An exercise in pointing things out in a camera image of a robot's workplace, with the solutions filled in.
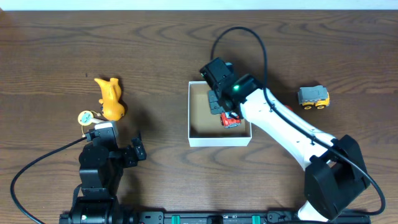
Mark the red fire truck toy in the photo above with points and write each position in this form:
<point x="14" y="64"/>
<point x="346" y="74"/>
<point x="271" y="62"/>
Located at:
<point x="230" y="119"/>

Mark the white cardboard box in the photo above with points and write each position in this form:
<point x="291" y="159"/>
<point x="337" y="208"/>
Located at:
<point x="205" y="129"/>

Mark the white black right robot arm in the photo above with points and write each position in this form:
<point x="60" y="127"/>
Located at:
<point x="335" y="172"/>

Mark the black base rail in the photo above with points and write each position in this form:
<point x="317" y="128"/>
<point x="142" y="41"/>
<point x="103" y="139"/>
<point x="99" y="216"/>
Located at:
<point x="219" y="218"/>

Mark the grey yellow dump truck toy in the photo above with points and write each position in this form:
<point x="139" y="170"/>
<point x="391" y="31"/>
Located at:
<point x="313" y="97"/>

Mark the orange rubber animal toy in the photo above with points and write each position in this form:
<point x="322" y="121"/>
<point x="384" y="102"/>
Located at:
<point x="110" y="95"/>

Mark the yellow round rattle toy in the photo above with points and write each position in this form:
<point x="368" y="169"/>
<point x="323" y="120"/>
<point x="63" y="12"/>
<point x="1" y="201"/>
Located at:
<point x="88" y="117"/>

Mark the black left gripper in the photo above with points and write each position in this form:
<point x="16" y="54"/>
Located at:
<point x="131" y="152"/>

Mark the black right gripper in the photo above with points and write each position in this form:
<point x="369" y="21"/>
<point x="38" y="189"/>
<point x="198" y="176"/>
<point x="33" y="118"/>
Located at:
<point x="221" y="109"/>

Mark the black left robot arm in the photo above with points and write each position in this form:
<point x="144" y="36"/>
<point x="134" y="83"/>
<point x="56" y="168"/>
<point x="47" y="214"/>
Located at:
<point x="102" y="163"/>

